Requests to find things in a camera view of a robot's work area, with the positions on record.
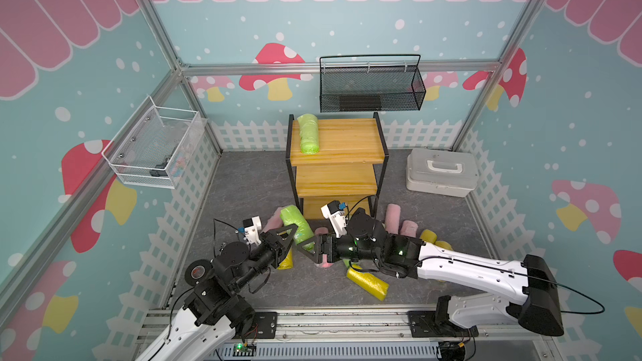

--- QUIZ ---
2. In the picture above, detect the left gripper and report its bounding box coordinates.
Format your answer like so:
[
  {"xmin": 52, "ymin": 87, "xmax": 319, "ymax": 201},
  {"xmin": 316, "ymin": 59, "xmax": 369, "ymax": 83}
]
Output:
[{"xmin": 231, "ymin": 225, "xmax": 298, "ymax": 292}]

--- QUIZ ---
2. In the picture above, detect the pink roll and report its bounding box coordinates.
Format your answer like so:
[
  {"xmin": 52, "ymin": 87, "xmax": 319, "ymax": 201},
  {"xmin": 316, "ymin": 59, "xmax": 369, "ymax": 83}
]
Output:
[
  {"xmin": 262, "ymin": 207, "xmax": 284, "ymax": 232},
  {"xmin": 314, "ymin": 227, "xmax": 332, "ymax": 268},
  {"xmin": 399, "ymin": 220, "xmax": 419, "ymax": 237},
  {"xmin": 385, "ymin": 203, "xmax": 401, "ymax": 234}
]

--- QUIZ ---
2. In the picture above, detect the yellow roll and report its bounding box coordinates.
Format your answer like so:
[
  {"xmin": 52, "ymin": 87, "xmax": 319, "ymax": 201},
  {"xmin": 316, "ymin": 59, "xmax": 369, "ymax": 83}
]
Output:
[
  {"xmin": 346, "ymin": 267, "xmax": 390, "ymax": 302},
  {"xmin": 420, "ymin": 229, "xmax": 437, "ymax": 244},
  {"xmin": 278, "ymin": 248, "xmax": 294, "ymax": 270},
  {"xmin": 435, "ymin": 241, "xmax": 453, "ymax": 251}
]

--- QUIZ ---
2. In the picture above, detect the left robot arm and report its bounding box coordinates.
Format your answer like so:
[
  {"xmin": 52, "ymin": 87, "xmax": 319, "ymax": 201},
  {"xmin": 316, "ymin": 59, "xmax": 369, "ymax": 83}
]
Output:
[{"xmin": 137, "ymin": 224, "xmax": 299, "ymax": 360}]

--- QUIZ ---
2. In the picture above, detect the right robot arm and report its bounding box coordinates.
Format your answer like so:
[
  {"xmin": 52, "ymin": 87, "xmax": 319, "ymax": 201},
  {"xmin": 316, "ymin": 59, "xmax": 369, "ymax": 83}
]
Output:
[{"xmin": 297, "ymin": 209, "xmax": 567, "ymax": 337}]

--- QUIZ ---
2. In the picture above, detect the wooden three-tier shelf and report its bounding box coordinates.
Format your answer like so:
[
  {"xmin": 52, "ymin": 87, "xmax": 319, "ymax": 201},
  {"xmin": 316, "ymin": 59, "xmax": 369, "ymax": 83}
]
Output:
[{"xmin": 285, "ymin": 113, "xmax": 389, "ymax": 220}]

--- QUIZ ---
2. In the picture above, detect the yellow roll front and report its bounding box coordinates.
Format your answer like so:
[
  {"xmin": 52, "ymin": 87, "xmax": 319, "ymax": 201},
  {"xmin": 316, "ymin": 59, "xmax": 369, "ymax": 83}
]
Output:
[{"xmin": 346, "ymin": 267, "xmax": 390, "ymax": 302}]

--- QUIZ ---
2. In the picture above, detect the black tape roll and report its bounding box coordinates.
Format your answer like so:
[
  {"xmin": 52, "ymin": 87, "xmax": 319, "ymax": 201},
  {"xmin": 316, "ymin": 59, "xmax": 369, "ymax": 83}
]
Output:
[{"xmin": 184, "ymin": 259, "xmax": 213, "ymax": 287}]

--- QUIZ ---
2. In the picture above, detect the green circuit board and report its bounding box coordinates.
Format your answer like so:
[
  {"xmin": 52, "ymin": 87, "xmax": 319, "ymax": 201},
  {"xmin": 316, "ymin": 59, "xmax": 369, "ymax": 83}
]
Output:
[{"xmin": 232, "ymin": 343, "xmax": 257, "ymax": 358}]

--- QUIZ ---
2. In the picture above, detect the black object in white basket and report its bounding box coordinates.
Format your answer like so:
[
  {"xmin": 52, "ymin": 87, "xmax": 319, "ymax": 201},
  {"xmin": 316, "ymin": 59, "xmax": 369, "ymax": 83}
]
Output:
[{"xmin": 149, "ymin": 159, "xmax": 169, "ymax": 177}]

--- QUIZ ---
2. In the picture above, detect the white plastic storage box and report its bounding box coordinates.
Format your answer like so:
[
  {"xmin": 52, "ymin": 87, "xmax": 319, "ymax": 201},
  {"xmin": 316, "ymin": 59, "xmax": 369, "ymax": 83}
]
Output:
[{"xmin": 406, "ymin": 148, "xmax": 479, "ymax": 198}]

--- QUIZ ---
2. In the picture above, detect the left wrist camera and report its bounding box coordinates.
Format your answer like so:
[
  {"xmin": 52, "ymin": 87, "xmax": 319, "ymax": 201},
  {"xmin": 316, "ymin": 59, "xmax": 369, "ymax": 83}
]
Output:
[{"xmin": 240, "ymin": 217, "xmax": 262, "ymax": 246}]

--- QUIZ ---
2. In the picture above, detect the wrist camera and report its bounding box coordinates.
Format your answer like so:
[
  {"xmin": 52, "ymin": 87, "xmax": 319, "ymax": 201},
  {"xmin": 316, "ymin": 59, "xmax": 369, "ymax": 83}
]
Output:
[
  {"xmin": 240, "ymin": 217, "xmax": 262, "ymax": 246},
  {"xmin": 321, "ymin": 201, "xmax": 348, "ymax": 238}
]

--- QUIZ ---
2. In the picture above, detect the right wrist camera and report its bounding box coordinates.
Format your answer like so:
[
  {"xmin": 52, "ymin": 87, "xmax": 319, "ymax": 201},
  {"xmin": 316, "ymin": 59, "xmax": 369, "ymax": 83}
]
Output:
[{"xmin": 321, "ymin": 201, "xmax": 348, "ymax": 238}]

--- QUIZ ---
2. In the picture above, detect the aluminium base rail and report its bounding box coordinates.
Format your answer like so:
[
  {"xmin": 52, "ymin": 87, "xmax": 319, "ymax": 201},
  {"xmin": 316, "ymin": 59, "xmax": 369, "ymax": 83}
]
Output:
[{"xmin": 133, "ymin": 306, "xmax": 562, "ymax": 360}]

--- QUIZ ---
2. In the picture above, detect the white wire mesh basket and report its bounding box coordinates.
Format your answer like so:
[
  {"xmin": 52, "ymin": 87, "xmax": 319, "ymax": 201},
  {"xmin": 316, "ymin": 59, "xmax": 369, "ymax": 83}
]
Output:
[{"xmin": 102, "ymin": 97, "xmax": 205, "ymax": 189}]

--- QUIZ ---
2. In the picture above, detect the black wire mesh basket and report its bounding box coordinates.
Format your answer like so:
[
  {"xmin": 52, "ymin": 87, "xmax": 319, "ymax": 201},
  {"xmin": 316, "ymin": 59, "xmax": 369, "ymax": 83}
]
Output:
[{"xmin": 319, "ymin": 54, "xmax": 426, "ymax": 113}]

